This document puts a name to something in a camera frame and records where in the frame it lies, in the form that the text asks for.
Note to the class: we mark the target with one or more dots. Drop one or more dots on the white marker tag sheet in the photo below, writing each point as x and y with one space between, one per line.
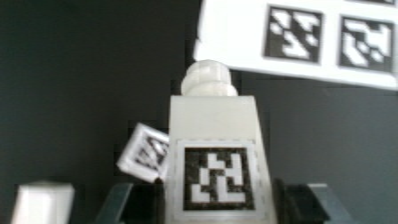
317 39

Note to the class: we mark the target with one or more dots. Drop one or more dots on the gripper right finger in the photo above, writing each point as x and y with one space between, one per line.
338 215

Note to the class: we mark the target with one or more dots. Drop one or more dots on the white tagged leg block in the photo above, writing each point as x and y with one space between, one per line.
143 160
43 203
217 185

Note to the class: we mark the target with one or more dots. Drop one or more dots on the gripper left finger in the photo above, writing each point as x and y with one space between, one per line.
114 204

